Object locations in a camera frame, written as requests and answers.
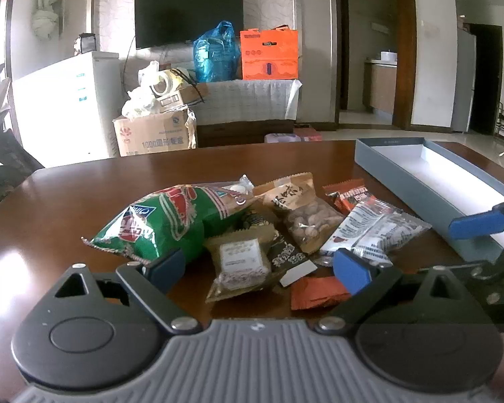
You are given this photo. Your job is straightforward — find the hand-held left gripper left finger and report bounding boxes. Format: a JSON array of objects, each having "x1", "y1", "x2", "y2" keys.
[{"x1": 54, "y1": 249, "x2": 203, "y2": 333}]

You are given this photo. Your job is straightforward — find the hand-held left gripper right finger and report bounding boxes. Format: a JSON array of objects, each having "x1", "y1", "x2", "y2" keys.
[{"x1": 314, "y1": 249, "x2": 473, "y2": 337}]

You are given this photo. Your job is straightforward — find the tan peanut packet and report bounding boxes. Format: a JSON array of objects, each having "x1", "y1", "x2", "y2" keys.
[{"x1": 254, "y1": 172, "x2": 345, "y2": 257}]

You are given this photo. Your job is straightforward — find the grey box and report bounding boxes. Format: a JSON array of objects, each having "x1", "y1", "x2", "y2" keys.
[{"x1": 354, "y1": 136, "x2": 504, "y2": 263}]

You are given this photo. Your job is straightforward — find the orange snack packet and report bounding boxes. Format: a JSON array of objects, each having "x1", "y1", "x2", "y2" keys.
[{"x1": 290, "y1": 276, "x2": 351, "y2": 311}]

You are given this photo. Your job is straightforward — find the green snack bag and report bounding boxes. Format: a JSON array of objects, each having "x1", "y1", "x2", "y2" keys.
[{"x1": 82, "y1": 185, "x2": 261, "y2": 265}]

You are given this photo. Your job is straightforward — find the white clear snack packet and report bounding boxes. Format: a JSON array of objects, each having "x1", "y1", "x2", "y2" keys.
[{"x1": 319, "y1": 199, "x2": 432, "y2": 268}]

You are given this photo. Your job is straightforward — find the black snack packet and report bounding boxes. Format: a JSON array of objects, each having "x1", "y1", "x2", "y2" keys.
[{"x1": 266, "y1": 235, "x2": 318, "y2": 288}]

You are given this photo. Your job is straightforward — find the olive small snack packet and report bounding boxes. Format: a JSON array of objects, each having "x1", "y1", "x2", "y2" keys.
[{"x1": 204, "y1": 229, "x2": 284, "y2": 303}]

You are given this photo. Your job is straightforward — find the red snack packet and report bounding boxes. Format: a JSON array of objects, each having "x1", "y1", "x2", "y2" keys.
[{"x1": 323, "y1": 179, "x2": 379, "y2": 215}]

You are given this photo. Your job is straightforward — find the dark patterned snack packet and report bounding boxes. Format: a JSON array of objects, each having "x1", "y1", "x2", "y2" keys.
[{"x1": 239, "y1": 206, "x2": 278, "y2": 236}]

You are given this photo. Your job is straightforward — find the small white candy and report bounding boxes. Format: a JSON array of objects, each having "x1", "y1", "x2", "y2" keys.
[{"x1": 229, "y1": 174, "x2": 253, "y2": 196}]

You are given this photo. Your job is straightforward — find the large cardboard box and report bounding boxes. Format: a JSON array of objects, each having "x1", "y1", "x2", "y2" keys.
[{"x1": 113, "y1": 109, "x2": 198, "y2": 157}]

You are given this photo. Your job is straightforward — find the silver refrigerator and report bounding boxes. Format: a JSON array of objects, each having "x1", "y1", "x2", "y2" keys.
[{"x1": 451, "y1": 29, "x2": 477, "y2": 133}]

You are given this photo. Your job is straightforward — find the kitchen counter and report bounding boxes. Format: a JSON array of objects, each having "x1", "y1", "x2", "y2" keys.
[{"x1": 363, "y1": 59, "x2": 397, "y2": 114}]

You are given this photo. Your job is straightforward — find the white plastic bag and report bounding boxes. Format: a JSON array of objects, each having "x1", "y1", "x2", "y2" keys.
[{"x1": 122, "y1": 61, "x2": 169, "y2": 119}]

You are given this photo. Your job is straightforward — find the small cardboard box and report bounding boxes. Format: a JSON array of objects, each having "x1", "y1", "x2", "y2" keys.
[{"x1": 155, "y1": 83, "x2": 211, "y2": 114}]

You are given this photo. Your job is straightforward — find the white cabinet cloth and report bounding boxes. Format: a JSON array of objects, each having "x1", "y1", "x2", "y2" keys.
[{"x1": 195, "y1": 79, "x2": 303, "y2": 126}]

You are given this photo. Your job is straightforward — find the tape roll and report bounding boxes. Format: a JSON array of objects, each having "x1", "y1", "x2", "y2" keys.
[{"x1": 150, "y1": 69, "x2": 184, "y2": 97}]

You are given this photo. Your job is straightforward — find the white small fridge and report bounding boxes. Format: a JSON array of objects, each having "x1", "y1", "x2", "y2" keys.
[{"x1": 10, "y1": 50, "x2": 124, "y2": 169}]

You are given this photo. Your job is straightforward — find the black chair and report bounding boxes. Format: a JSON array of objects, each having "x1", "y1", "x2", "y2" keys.
[{"x1": 0, "y1": 80, "x2": 45, "y2": 215}]

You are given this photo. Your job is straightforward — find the blue plastic bag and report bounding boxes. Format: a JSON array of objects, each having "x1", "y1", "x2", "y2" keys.
[{"x1": 193, "y1": 20, "x2": 241, "y2": 84}]

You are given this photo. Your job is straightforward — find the orange gift box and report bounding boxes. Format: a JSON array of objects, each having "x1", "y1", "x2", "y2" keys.
[{"x1": 240, "y1": 26, "x2": 299, "y2": 80}]

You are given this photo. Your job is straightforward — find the black object on fridge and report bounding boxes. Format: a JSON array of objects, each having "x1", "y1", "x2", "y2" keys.
[{"x1": 75, "y1": 34, "x2": 97, "y2": 54}]

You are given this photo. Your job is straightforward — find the pale curtain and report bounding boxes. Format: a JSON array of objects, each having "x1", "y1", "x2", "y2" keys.
[{"x1": 31, "y1": 0, "x2": 64, "y2": 40}]

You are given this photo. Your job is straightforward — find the black wall television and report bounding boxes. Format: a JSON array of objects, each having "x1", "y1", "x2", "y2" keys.
[{"x1": 133, "y1": 0, "x2": 243, "y2": 50}]

